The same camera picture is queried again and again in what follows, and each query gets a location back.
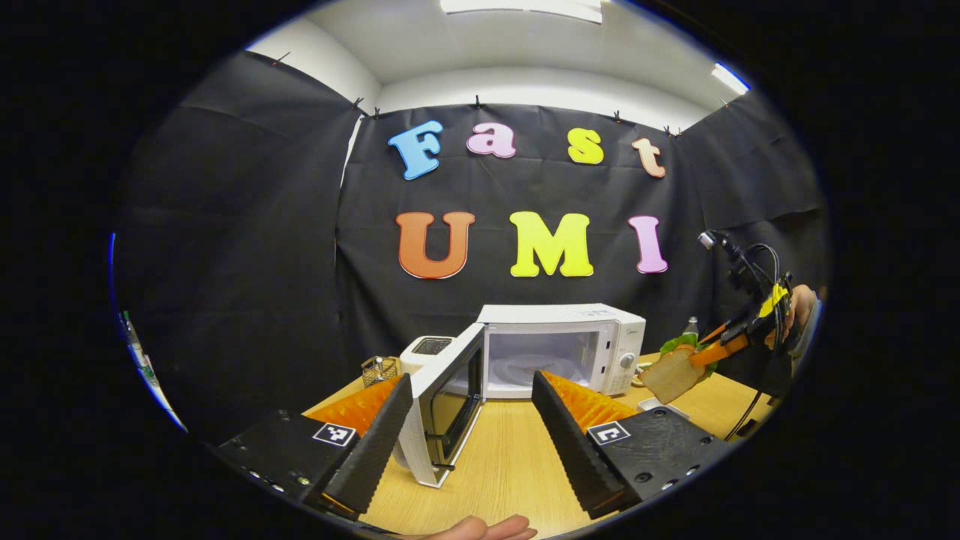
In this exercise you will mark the green label drink bottle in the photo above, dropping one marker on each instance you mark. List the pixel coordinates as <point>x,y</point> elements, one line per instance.
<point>691,326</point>

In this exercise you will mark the white toaster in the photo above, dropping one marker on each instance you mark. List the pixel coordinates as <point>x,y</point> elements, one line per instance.
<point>420,358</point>

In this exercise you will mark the white microwave oven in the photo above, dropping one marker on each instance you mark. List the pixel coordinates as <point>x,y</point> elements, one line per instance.
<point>547,319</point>

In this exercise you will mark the small ceiling light panel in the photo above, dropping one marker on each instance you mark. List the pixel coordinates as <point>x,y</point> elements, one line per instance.
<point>730,78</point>

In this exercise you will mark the bread and lettuce sandwich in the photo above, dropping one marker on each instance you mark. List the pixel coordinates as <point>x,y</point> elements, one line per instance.
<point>671,375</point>

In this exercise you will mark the long ceiling light panel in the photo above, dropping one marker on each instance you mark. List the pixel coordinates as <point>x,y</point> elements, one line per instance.
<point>525,7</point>

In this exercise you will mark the white rectangular food container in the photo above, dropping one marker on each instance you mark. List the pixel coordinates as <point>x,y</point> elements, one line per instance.
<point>656,406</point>

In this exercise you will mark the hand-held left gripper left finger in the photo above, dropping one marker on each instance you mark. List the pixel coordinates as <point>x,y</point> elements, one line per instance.
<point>375,450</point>

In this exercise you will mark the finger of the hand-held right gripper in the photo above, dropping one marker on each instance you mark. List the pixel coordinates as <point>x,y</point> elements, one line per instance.
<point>720,350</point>
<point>715,334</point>

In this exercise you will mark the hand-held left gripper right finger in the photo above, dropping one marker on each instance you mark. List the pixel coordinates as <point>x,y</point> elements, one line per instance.
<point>570,450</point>

